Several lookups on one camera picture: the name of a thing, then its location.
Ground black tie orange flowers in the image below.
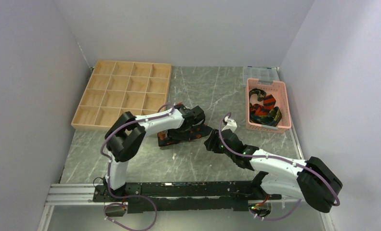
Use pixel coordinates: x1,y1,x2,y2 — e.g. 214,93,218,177
157,124,212,147

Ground pink perforated plastic basket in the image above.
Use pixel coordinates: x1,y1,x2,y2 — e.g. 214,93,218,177
245,78,291,133

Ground wooden compartment tray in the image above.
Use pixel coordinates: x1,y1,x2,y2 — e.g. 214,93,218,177
71,60,172,131

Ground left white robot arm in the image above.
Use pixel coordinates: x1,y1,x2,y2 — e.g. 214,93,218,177
101,103,212,202

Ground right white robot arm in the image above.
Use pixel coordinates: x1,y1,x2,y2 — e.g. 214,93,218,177
204,129,343,213

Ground red striped tie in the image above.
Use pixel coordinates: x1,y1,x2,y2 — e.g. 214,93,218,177
250,94,277,123

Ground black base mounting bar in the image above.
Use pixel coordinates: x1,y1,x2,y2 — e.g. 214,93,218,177
92,180,281,214

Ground clear plastic organizer box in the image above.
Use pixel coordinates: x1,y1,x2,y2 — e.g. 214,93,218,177
242,66,279,86

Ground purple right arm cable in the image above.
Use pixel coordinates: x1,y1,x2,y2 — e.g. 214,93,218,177
218,112,341,221

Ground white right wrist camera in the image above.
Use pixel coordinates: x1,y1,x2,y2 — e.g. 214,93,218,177
221,116,237,132

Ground aluminium frame rail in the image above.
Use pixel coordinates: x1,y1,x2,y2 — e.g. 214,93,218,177
45,184,298,205

